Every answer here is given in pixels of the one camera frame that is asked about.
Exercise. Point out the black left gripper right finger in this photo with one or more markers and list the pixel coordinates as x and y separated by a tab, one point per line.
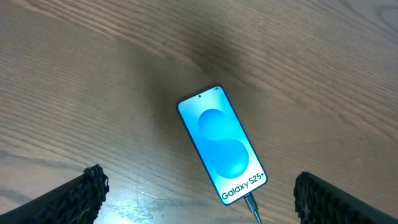
317	201

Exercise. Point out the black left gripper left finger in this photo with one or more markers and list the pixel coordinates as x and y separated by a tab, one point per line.
77	201

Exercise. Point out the blue Galaxy smartphone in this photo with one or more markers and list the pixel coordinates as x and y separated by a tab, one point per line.
222	144

